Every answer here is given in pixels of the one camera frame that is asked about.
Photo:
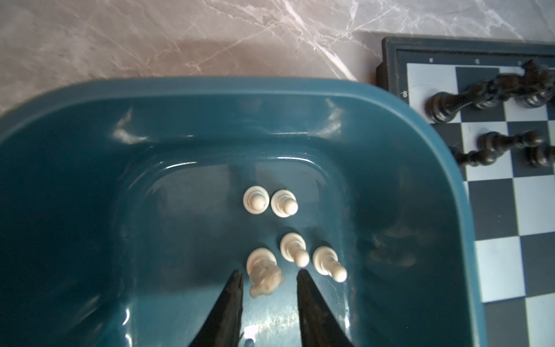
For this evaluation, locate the white pawn piece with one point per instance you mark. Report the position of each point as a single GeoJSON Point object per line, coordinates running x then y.
{"type": "Point", "coordinates": [293, 249]}
{"type": "Point", "coordinates": [256, 200]}
{"type": "Point", "coordinates": [326, 263]}
{"type": "Point", "coordinates": [284, 203]}

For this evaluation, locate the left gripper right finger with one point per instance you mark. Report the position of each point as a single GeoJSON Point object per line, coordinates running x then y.
{"type": "Point", "coordinates": [317, 324]}

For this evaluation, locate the black and white chessboard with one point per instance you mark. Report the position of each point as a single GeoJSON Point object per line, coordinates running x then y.
{"type": "Point", "coordinates": [513, 199]}

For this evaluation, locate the white knight piece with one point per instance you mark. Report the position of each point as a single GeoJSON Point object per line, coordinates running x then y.
{"type": "Point", "coordinates": [264, 274]}

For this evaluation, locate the teal plastic tray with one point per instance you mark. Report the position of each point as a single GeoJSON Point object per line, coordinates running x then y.
{"type": "Point", "coordinates": [122, 213]}

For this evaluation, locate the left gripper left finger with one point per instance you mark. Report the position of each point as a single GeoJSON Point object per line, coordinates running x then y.
{"type": "Point", "coordinates": [223, 325]}

